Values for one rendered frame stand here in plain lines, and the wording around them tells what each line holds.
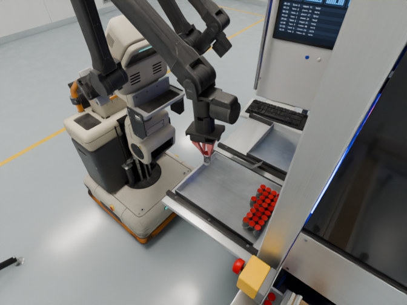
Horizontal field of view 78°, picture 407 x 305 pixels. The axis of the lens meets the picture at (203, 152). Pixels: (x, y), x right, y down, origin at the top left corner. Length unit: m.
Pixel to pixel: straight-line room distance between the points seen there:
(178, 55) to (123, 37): 0.44
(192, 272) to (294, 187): 1.38
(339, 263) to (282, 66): 1.15
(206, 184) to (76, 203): 1.44
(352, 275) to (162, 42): 0.63
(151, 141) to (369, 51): 1.12
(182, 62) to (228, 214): 0.56
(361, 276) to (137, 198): 1.41
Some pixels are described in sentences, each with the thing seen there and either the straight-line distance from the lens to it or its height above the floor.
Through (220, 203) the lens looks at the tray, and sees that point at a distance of 0.96.
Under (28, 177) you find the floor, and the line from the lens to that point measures 2.65.
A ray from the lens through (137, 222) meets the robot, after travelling 1.66.
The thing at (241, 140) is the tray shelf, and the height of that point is 0.88.
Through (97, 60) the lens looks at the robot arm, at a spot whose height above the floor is 1.33.
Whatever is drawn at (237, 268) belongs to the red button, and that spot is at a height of 1.01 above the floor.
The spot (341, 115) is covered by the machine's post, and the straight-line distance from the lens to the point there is 0.37.
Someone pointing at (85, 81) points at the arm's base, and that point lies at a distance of 1.06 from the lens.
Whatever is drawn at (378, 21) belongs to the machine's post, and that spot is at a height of 1.60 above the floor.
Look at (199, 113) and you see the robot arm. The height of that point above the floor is 1.29.
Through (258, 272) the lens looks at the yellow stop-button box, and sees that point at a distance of 0.70.
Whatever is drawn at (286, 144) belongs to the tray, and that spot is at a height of 0.88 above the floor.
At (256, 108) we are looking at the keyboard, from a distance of 1.51.
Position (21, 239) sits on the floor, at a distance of 2.26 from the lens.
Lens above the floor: 1.68
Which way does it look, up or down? 45 degrees down
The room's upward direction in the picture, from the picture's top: straight up
